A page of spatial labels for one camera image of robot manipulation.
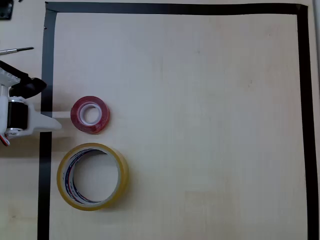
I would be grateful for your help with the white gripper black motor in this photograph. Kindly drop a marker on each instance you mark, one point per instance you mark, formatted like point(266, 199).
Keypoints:
point(18, 117)

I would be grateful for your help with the small red tape roll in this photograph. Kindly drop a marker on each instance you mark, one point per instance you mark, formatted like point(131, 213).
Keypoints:
point(100, 125)

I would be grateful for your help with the large yellow tape roll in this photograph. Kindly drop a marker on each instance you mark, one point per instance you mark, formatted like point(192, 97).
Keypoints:
point(123, 170)

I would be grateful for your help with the thin metal screwdriver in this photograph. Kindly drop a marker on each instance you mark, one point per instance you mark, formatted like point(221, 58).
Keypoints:
point(15, 50)

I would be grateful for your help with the black plastic block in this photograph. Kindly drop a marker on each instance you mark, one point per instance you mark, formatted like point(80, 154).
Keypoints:
point(5, 10)

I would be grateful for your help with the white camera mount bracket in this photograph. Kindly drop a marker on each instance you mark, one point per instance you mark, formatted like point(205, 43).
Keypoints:
point(7, 77)

